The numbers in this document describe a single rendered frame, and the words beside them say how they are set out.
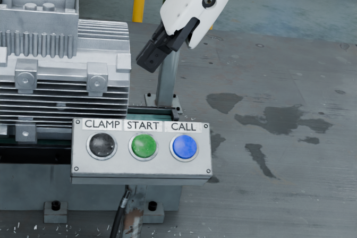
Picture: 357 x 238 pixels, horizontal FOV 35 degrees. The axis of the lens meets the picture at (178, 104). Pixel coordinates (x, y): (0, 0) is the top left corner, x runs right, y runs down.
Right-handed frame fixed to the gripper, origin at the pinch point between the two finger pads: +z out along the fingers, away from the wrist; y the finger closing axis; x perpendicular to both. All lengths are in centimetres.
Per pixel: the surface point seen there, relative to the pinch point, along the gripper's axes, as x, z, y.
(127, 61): 2.8, 2.4, -1.0
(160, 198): -16.8, 20.5, -1.1
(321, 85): -62, -2, 50
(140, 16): -63, 55, 221
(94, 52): 6.9, 4.8, 1.7
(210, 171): -6.6, 1.1, -22.8
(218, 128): -32.7, 14.6, 26.7
